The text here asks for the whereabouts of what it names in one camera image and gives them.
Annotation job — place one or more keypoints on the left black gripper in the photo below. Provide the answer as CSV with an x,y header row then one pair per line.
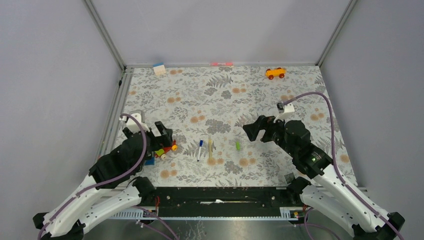
x,y
166,136

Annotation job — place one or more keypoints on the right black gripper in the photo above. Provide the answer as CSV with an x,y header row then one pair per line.
x,y
262,122

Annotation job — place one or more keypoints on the white pen with blue tip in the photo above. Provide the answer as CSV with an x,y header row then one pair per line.
x,y
199,153

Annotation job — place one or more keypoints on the olive yellow marker pen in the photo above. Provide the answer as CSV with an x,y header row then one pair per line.
x,y
210,148

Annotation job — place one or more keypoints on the pink marker pen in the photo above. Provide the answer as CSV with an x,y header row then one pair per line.
x,y
221,64

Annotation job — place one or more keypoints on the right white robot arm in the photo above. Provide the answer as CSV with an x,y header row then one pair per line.
x,y
324,189

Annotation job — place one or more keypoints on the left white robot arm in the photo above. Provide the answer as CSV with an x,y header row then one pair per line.
x,y
110,186

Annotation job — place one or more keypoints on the red yellow toy brick car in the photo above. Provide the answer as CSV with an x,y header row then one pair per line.
x,y
162,153

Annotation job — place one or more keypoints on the blue white toy brick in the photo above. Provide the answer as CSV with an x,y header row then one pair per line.
x,y
150,162

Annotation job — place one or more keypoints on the floral patterned table mat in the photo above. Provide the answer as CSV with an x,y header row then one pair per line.
x,y
202,102

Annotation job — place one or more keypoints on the orange toy car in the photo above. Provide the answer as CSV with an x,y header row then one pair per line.
x,y
275,73

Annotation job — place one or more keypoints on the white block with blue top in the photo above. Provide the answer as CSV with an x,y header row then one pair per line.
x,y
159,69

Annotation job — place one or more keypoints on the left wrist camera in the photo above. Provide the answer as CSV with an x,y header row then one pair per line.
x,y
136,122

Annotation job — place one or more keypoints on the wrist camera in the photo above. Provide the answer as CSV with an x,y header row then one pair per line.
x,y
284,111
136,122

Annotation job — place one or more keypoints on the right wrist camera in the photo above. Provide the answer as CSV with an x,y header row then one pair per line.
x,y
284,111

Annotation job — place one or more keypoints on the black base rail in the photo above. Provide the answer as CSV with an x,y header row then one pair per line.
x,y
222,202

